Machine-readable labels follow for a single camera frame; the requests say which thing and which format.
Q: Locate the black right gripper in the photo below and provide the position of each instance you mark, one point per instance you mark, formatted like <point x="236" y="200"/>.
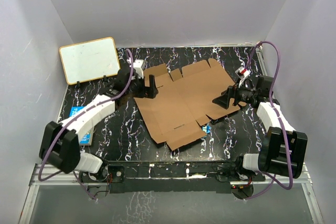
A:
<point x="223" y="100"/>

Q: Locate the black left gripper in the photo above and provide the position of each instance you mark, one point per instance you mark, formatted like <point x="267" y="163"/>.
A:
<point x="150" y="92"/>

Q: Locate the brown cardboard box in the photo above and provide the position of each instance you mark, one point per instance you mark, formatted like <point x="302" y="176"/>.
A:
<point x="183" y="103"/>

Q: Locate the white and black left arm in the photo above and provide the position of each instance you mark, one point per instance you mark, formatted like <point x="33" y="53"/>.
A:
<point x="60" y="146"/>

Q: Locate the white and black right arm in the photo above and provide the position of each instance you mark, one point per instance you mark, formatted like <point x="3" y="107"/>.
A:
<point x="283" y="150"/>

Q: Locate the small blue toy car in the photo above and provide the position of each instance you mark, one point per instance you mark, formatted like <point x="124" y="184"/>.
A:
<point x="207" y="129"/>

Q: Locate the small orange-framed whiteboard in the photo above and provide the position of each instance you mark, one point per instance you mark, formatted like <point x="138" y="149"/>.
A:
<point x="89" y="60"/>

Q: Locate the blue treehouse book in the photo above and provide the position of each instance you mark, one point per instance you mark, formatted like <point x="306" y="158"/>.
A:
<point x="88" y="137"/>

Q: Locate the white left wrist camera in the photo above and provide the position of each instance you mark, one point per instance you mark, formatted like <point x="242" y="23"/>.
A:
<point x="138" y="67"/>

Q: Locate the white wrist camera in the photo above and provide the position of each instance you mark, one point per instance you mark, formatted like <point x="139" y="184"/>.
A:
<point x="242" y="74"/>
<point x="138" y="67"/>

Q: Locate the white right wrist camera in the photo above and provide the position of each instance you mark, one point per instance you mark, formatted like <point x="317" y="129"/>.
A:
<point x="242" y="74"/>

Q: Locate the black mounting base bracket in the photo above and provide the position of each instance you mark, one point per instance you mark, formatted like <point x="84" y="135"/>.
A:
<point x="223" y="177"/>

